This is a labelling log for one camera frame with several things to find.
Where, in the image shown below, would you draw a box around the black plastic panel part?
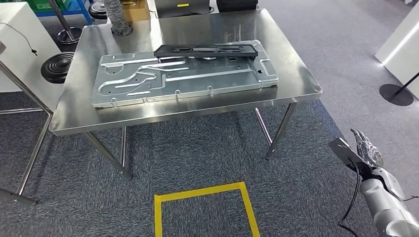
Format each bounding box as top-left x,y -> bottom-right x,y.
154,43 -> 259,61

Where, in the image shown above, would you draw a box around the stainless steel workbench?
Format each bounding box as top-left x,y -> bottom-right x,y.
49,8 -> 324,181

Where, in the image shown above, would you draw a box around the stamped sheet metal plate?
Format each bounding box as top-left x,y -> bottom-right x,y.
91,39 -> 280,109

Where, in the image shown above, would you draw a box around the grey metal box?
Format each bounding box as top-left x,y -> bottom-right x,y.
154,0 -> 211,19

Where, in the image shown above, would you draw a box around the black chair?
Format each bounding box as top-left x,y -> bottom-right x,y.
216,0 -> 259,13

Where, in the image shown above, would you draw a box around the cardboard box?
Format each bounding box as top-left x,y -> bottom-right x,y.
122,0 -> 152,23

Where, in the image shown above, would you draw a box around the black ribbed round base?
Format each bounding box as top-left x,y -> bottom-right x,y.
88,0 -> 108,20
41,51 -> 75,84

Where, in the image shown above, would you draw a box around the steel pole stand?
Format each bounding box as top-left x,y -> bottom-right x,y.
47,0 -> 84,45

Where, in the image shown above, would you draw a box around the blue metal cart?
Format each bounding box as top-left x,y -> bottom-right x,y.
34,0 -> 94,26

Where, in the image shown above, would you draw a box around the steel side table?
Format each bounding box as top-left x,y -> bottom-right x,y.
0,60 -> 54,206

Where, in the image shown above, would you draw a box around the white board panel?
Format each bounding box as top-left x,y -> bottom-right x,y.
0,1 -> 63,113

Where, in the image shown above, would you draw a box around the white cabinet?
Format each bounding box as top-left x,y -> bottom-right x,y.
375,9 -> 419,99

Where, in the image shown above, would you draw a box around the green plastic bins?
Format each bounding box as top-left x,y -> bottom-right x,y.
26,0 -> 72,13

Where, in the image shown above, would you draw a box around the grey ribbed flexible hose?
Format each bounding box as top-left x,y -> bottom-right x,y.
103,0 -> 134,37

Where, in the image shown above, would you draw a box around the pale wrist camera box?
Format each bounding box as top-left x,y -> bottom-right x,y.
328,137 -> 373,171

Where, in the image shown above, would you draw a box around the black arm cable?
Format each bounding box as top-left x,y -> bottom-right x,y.
337,157 -> 363,237

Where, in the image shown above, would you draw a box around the thin black hanging cable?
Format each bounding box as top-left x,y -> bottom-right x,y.
0,22 -> 39,57

